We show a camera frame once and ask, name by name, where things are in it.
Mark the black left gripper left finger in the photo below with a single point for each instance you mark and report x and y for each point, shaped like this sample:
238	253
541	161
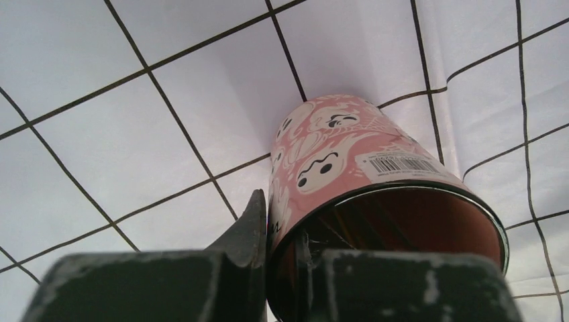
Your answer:
223	282

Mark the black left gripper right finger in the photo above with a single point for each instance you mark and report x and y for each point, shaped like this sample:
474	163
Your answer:
356	285

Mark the pink patterned mug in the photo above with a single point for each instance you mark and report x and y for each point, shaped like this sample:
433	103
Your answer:
344	175

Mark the white checked tablecloth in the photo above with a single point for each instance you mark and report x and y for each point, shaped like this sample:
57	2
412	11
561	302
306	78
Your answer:
145	125

